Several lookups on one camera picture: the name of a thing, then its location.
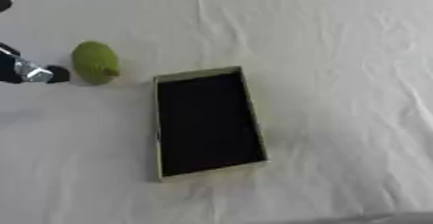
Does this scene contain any tan box with black inside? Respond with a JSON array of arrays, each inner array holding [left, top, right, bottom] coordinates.
[[150, 66, 271, 182]]

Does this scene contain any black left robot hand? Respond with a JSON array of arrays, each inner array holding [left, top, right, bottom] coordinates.
[[0, 42, 73, 85]]

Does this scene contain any green oval toy fruit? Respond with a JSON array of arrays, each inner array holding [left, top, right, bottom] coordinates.
[[69, 41, 122, 86]]

